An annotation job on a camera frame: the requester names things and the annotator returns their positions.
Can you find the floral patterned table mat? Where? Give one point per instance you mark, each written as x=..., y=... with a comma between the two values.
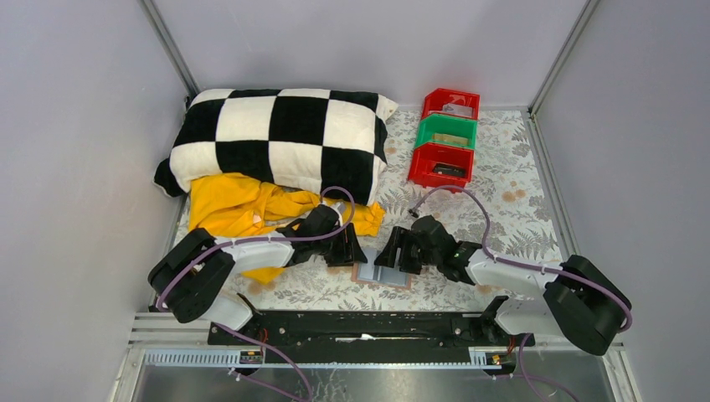
x=504, y=203

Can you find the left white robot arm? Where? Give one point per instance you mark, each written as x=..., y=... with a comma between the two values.
x=189, y=279

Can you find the red plastic bin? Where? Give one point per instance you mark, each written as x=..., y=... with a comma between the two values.
x=454, y=103
x=435, y=164

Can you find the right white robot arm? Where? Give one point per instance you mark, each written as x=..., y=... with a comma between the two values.
x=573, y=300

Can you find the pink leather card holder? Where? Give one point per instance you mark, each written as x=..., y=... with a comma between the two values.
x=369, y=273

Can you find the back red plastic bin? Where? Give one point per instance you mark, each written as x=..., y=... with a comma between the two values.
x=454, y=103

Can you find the black white checkered pillow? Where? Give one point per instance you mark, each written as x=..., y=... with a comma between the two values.
x=310, y=139

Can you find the front red plastic bin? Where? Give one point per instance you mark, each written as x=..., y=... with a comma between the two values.
x=435, y=164

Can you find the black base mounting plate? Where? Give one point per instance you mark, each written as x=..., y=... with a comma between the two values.
x=401, y=332

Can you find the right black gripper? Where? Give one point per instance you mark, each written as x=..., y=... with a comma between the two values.
x=410, y=250

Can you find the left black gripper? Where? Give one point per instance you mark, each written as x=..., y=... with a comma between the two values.
x=335, y=244

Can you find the grey slotted cable duct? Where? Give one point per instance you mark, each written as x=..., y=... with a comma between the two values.
x=438, y=358

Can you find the green plastic bin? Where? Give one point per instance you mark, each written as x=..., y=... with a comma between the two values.
x=447, y=130

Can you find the yellow cloth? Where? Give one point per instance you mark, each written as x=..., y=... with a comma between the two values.
x=234, y=205

